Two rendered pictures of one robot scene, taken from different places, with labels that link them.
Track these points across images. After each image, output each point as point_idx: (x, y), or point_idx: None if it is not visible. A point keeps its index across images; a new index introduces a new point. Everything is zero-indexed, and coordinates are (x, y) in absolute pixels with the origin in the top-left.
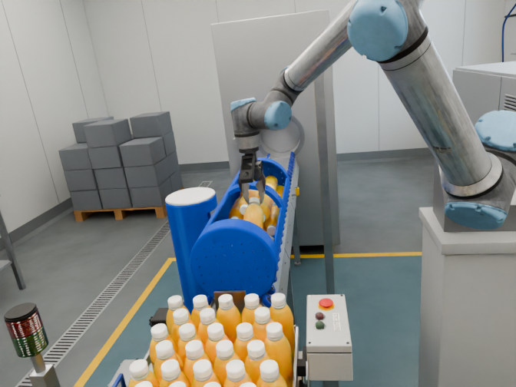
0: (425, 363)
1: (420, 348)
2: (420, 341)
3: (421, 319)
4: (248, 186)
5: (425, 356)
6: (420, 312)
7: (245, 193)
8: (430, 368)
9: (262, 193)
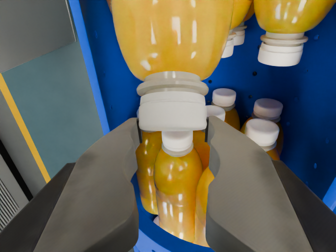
0: (20, 29)
1: (29, 54)
2: (25, 57)
3: (4, 64)
4: (215, 206)
5: (15, 31)
6: (2, 70)
7: (240, 153)
8: (5, 10)
9: (99, 148)
